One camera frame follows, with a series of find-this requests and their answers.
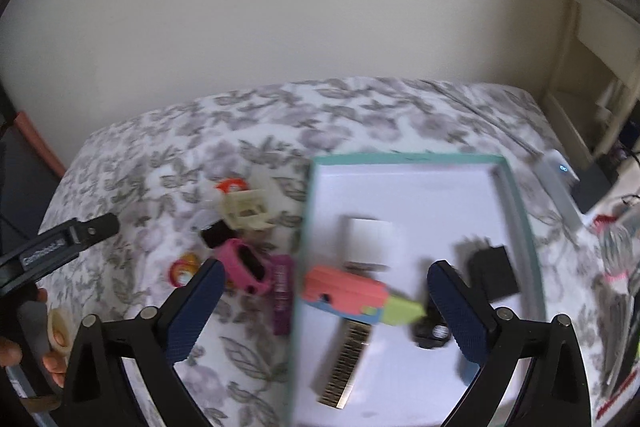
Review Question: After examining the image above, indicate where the black toy car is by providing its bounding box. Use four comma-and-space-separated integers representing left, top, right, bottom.
411, 299, 451, 349

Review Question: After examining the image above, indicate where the pink small watch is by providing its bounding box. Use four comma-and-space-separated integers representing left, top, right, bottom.
216, 239, 272, 296

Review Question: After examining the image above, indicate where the purple rectangular tube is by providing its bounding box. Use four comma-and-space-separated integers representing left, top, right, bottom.
271, 255, 295, 336

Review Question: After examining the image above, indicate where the gold greek-key lighter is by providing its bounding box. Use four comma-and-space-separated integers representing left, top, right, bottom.
318, 320, 373, 410

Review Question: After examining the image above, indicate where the coral blue green folding toy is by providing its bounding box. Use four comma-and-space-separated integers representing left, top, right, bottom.
302, 265, 426, 326

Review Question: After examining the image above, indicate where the cream plastic clip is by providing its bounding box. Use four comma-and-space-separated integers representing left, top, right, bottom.
221, 190, 274, 232

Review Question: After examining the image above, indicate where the red white small bottle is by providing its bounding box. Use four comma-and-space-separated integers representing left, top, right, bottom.
215, 178, 250, 196

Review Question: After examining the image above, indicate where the person's left hand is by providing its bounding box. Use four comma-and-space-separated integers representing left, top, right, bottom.
1, 289, 66, 393

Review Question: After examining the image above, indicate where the black power adapter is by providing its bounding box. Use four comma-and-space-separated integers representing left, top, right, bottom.
456, 239, 520, 303

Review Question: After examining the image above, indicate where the tape roll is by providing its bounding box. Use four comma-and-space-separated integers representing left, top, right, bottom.
47, 308, 73, 357

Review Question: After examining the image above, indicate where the red dark furniture edge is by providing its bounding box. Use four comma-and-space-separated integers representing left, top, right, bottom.
14, 110, 66, 179

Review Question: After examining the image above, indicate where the white power adapter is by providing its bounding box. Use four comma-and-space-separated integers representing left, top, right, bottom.
343, 217, 404, 272

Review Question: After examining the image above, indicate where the teal-rimmed white tray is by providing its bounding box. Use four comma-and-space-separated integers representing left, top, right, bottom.
286, 154, 546, 426

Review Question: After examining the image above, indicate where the floral purple blanket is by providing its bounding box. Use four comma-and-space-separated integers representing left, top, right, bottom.
43, 77, 603, 400

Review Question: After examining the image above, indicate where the white power strip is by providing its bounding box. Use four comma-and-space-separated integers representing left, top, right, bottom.
534, 150, 584, 232

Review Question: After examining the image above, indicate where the white shelf unit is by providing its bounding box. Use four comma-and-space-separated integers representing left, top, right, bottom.
538, 0, 639, 169

